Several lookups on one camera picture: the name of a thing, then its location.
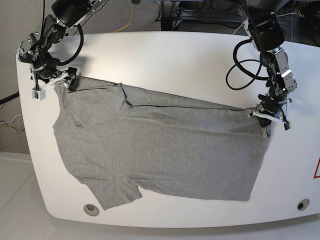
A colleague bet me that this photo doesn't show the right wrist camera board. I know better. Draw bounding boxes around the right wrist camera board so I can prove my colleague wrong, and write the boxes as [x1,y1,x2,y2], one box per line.
[32,90,39,100]

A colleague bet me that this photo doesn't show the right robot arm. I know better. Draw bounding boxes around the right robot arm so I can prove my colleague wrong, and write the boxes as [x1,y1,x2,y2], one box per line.
[16,0,104,101]

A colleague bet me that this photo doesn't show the grey T-shirt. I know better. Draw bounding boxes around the grey T-shirt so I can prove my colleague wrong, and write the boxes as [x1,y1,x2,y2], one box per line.
[53,78,271,210]

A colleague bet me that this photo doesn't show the aluminium frame rail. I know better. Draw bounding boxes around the aluminium frame rail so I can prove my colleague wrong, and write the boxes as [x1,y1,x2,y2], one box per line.
[159,0,300,41]

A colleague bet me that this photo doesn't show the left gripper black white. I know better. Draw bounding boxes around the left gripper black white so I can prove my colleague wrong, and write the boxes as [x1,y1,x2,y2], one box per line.
[248,97,292,128]

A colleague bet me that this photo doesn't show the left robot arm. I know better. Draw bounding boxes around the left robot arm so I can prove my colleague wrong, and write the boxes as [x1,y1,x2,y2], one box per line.
[232,0,297,130]

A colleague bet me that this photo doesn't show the black table leg post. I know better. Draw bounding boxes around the black table leg post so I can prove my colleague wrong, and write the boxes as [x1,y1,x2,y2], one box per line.
[160,16,174,32]

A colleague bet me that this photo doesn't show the table cable grommet hole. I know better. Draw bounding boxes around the table cable grommet hole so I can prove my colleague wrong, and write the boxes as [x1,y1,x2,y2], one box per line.
[297,198,310,211]

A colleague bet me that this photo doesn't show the yellow white cables at left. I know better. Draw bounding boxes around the yellow white cables at left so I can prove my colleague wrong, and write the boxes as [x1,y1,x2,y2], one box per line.
[0,113,24,135]

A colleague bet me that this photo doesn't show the yellow cable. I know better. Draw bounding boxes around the yellow cable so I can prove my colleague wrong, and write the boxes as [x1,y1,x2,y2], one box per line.
[114,3,136,33]

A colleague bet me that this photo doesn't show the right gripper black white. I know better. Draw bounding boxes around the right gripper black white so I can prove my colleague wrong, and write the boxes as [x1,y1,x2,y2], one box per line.
[30,66,79,101]

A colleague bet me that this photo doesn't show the red triangle sticker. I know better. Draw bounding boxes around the red triangle sticker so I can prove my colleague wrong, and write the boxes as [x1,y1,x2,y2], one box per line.
[313,159,320,179]

